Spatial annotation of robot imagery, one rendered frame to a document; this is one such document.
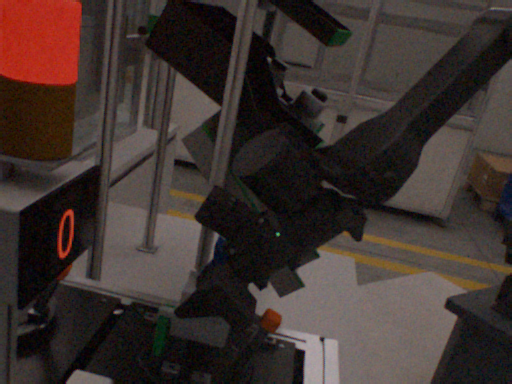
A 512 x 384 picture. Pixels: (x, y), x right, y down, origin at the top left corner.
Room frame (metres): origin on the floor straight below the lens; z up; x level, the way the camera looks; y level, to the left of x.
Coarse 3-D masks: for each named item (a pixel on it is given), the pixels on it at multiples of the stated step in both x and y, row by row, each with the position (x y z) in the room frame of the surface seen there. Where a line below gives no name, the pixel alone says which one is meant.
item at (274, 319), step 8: (264, 312) 0.53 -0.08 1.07; (272, 312) 0.53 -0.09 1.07; (256, 320) 0.52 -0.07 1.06; (264, 320) 0.52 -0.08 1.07; (272, 320) 0.52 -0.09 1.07; (280, 320) 0.52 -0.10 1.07; (264, 328) 0.52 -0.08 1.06; (272, 328) 0.52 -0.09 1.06; (256, 336) 0.52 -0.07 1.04; (264, 336) 0.52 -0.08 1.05; (248, 344) 0.52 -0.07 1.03; (256, 344) 0.52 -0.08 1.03; (240, 352) 0.53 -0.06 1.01; (248, 352) 0.52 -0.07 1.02; (240, 360) 0.52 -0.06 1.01; (248, 360) 0.52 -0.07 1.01
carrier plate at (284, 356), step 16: (128, 320) 0.62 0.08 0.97; (112, 336) 0.58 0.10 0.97; (128, 336) 0.58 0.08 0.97; (144, 336) 0.59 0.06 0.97; (240, 336) 0.63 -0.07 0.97; (112, 352) 0.54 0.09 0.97; (128, 352) 0.55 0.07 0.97; (256, 352) 0.60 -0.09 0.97; (272, 352) 0.61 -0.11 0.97; (288, 352) 0.61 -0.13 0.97; (96, 368) 0.51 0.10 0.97; (112, 368) 0.51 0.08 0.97; (128, 368) 0.52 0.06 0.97; (256, 368) 0.56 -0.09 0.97; (272, 368) 0.57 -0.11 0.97; (288, 368) 0.58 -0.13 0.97
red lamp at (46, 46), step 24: (0, 0) 0.35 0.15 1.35; (24, 0) 0.34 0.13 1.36; (48, 0) 0.34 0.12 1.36; (72, 0) 0.38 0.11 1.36; (0, 24) 0.35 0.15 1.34; (24, 24) 0.34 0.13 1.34; (48, 24) 0.34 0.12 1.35; (72, 24) 0.36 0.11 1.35; (0, 48) 0.35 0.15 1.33; (24, 48) 0.34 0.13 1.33; (48, 48) 0.34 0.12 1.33; (72, 48) 0.36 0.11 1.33; (0, 72) 0.35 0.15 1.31; (24, 72) 0.34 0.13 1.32; (48, 72) 0.34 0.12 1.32; (72, 72) 0.36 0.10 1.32
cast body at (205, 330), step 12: (192, 276) 0.56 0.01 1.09; (192, 288) 0.53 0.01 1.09; (180, 300) 0.52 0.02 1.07; (168, 312) 0.54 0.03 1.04; (168, 324) 0.54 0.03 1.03; (180, 324) 0.52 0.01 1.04; (192, 324) 0.52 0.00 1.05; (204, 324) 0.51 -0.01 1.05; (216, 324) 0.51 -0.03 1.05; (180, 336) 0.52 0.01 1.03; (192, 336) 0.52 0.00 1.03; (204, 336) 0.51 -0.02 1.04; (216, 336) 0.51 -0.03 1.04
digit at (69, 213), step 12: (72, 192) 0.37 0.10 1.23; (60, 204) 0.35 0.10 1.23; (72, 204) 0.37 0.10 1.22; (60, 216) 0.35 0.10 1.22; (72, 216) 0.37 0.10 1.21; (60, 228) 0.35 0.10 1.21; (72, 228) 0.37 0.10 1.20; (60, 240) 0.35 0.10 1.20; (72, 240) 0.37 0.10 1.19; (60, 252) 0.35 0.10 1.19; (72, 252) 0.38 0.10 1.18; (60, 264) 0.35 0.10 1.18
